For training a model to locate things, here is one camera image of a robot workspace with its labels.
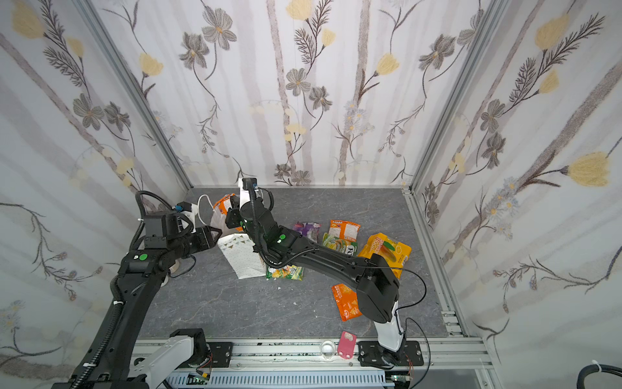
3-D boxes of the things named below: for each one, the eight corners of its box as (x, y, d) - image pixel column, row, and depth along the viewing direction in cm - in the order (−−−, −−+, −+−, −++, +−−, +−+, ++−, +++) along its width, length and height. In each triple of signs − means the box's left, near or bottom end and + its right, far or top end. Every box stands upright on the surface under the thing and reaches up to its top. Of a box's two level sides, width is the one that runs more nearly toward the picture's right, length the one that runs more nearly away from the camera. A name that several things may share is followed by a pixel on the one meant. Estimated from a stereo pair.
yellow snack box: (359, 256, 98) (361, 249, 94) (370, 236, 105) (373, 228, 100) (398, 277, 93) (403, 271, 88) (408, 255, 99) (413, 248, 94)
